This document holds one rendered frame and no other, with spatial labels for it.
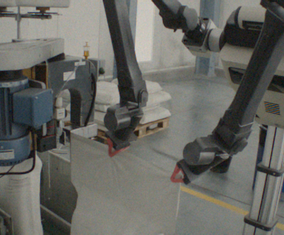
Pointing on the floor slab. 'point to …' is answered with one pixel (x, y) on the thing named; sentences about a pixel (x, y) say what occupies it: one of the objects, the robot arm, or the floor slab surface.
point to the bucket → (222, 165)
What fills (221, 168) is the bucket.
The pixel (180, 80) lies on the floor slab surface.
